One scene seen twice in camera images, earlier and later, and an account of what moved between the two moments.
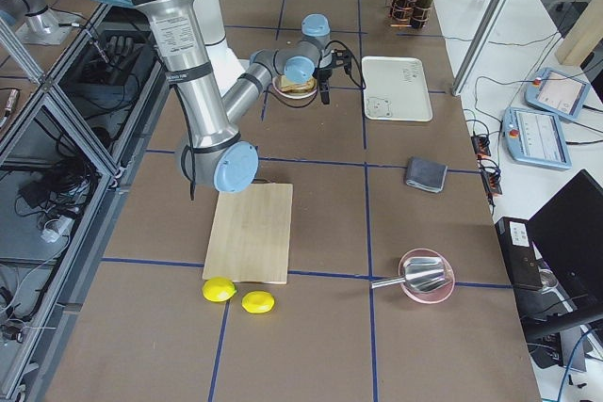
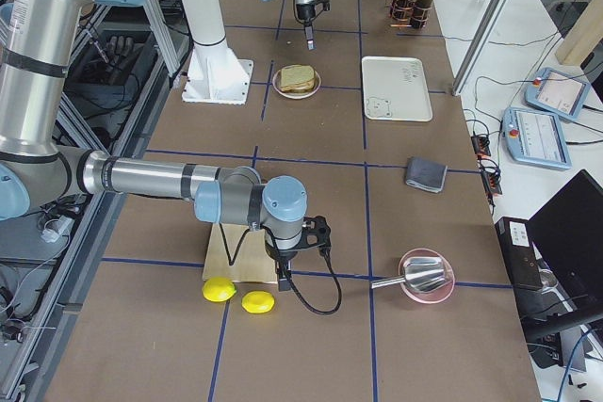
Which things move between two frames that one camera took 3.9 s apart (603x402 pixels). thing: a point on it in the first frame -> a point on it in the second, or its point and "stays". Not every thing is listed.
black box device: (519, 252) stays
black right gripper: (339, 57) -> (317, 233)
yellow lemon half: (257, 302) stays
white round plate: (289, 95) stays
